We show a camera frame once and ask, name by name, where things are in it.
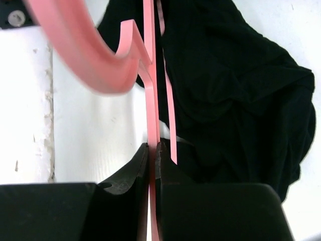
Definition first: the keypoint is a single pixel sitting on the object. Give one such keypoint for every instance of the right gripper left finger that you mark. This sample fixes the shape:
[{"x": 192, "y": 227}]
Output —
[{"x": 115, "y": 209}]

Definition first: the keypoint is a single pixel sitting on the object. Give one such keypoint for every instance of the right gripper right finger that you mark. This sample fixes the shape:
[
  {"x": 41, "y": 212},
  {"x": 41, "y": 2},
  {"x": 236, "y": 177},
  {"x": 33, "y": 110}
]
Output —
[{"x": 187, "y": 210}]

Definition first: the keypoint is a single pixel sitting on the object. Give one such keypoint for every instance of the black t shirt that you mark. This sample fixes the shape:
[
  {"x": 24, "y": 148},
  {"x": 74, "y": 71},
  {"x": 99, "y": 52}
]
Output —
[{"x": 242, "y": 104}]

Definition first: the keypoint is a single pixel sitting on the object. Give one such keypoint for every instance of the pink hanger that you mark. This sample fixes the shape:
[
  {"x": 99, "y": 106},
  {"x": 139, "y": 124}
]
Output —
[{"x": 69, "y": 28}]

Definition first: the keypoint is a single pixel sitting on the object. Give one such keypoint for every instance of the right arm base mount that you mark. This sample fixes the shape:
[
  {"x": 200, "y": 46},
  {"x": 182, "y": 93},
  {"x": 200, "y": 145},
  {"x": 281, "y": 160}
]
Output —
[{"x": 14, "y": 14}]

